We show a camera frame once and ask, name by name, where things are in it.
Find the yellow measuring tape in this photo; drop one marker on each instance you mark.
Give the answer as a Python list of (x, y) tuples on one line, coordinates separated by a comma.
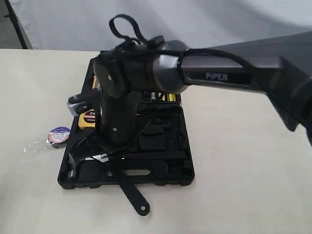
[(87, 119)]

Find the black plastic tool case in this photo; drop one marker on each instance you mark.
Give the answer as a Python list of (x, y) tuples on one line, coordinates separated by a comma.
[(160, 127)]

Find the adjustable wrench black handle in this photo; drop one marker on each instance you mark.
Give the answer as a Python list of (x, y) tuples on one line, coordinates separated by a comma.
[(138, 201)]

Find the yellow black screwdriver right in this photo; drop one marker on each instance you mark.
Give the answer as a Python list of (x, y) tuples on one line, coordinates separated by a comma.
[(171, 97)]

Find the black electrical tape roll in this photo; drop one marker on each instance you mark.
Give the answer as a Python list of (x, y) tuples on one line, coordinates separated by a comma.
[(57, 138)]

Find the orange utility knife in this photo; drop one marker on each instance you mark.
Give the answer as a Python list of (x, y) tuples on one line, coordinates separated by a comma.
[(96, 83)]

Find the black metal frame post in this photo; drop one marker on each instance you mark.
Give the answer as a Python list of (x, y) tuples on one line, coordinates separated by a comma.
[(15, 22)]

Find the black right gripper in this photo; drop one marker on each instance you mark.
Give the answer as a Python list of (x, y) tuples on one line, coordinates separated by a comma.
[(118, 117)]

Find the clear voltage tester screwdriver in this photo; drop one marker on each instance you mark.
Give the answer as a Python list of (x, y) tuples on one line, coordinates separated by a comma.
[(153, 96)]

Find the claw hammer black grip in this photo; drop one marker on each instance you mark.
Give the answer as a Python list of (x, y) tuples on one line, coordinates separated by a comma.
[(78, 159)]

